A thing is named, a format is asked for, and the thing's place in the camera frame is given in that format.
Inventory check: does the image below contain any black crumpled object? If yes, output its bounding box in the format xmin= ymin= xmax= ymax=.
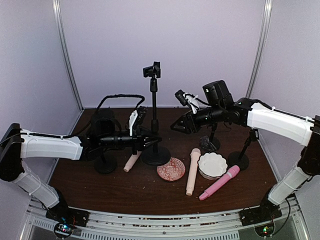
xmin=199 ymin=135 xmax=213 ymax=151

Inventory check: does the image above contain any black mic stand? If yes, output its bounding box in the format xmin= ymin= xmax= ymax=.
xmin=94 ymin=154 xmax=118 ymax=174
xmin=226 ymin=129 xmax=260 ymax=171
xmin=141 ymin=61 xmax=171 ymax=166
xmin=207 ymin=124 xmax=221 ymax=152

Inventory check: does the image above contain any red patterned dish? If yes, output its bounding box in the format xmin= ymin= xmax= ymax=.
xmin=156 ymin=157 xmax=186 ymax=182

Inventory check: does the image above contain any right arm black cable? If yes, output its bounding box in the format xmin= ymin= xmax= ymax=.
xmin=194 ymin=96 xmax=316 ymax=125

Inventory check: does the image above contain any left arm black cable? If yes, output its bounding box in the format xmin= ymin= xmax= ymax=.
xmin=22 ymin=93 xmax=146 ymax=141

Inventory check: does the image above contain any white scalloped bowl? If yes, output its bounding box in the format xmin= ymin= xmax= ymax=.
xmin=198 ymin=152 xmax=228 ymax=180

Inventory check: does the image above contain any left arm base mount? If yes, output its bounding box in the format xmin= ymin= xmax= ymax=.
xmin=45 ymin=208 xmax=90 ymax=239

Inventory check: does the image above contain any front aluminium rail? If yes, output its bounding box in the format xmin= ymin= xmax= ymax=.
xmin=24 ymin=197 xmax=305 ymax=240

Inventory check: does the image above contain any pink microphone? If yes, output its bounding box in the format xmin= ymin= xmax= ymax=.
xmin=198 ymin=165 xmax=240 ymax=201

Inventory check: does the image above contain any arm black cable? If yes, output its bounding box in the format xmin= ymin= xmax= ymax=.
xmin=194 ymin=96 xmax=316 ymax=125
xmin=22 ymin=93 xmax=146 ymax=141

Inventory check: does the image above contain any right aluminium frame post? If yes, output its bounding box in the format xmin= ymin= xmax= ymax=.
xmin=245 ymin=0 xmax=273 ymax=98

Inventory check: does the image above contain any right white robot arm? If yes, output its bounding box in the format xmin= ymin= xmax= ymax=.
xmin=170 ymin=80 xmax=320 ymax=207

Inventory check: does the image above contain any cream microphone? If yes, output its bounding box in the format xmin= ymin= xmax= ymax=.
xmin=123 ymin=151 xmax=142 ymax=172
xmin=185 ymin=148 xmax=201 ymax=196

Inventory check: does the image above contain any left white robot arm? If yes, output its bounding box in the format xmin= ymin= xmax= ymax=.
xmin=0 ymin=108 xmax=162 ymax=213

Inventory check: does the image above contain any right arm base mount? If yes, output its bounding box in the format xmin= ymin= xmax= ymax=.
xmin=238 ymin=206 xmax=282 ymax=238

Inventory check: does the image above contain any left aluminium frame post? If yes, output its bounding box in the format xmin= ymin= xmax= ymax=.
xmin=52 ymin=0 xmax=84 ymax=111

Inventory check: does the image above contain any aluminium frame post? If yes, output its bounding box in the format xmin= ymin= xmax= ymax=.
xmin=245 ymin=0 xmax=273 ymax=98
xmin=52 ymin=0 xmax=84 ymax=111

